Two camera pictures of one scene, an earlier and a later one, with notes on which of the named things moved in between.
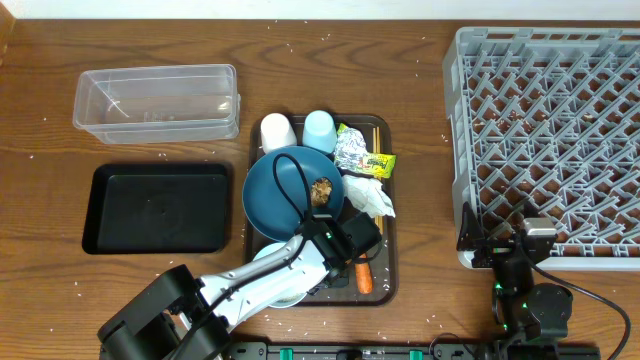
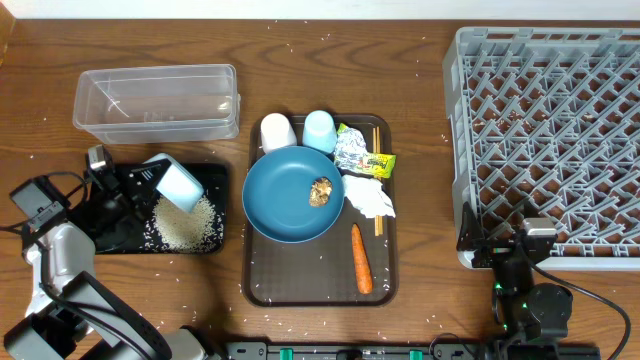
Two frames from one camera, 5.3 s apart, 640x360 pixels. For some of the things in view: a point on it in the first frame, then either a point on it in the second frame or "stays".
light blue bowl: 286,302 to 177,185
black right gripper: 473,237 stays
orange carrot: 364,275 stays
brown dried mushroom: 320,191 stays
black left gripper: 356,258 to 126,183
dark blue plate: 285,186 stays
